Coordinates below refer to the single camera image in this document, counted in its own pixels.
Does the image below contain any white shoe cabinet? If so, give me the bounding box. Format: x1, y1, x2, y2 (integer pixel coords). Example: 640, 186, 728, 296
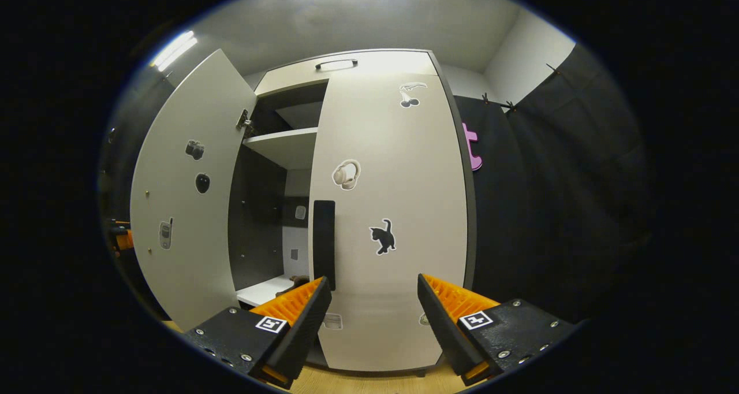
228, 49, 479, 377

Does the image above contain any white cabinet drawer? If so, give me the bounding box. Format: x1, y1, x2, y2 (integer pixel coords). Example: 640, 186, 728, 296
254, 50, 441, 97

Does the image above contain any black door handle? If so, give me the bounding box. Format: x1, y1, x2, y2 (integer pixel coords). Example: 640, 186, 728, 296
312, 200, 337, 292

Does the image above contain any ceiling light panel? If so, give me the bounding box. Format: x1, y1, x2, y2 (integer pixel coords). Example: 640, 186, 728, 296
151, 31, 198, 72

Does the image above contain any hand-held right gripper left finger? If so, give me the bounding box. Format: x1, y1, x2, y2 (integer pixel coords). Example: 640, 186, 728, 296
184, 276, 334, 390

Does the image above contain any brown fuzzy shoe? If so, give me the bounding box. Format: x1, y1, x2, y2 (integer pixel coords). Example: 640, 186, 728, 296
275, 274, 311, 298

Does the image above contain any white cabinet door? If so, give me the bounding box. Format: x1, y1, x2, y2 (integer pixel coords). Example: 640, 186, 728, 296
129, 49, 258, 332
308, 72, 469, 373

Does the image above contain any black backdrop cloth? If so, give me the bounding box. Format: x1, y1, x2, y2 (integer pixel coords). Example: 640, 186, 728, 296
453, 42, 656, 325

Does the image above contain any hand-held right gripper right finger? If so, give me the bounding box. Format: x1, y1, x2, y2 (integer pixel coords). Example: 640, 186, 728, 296
417, 274, 578, 388

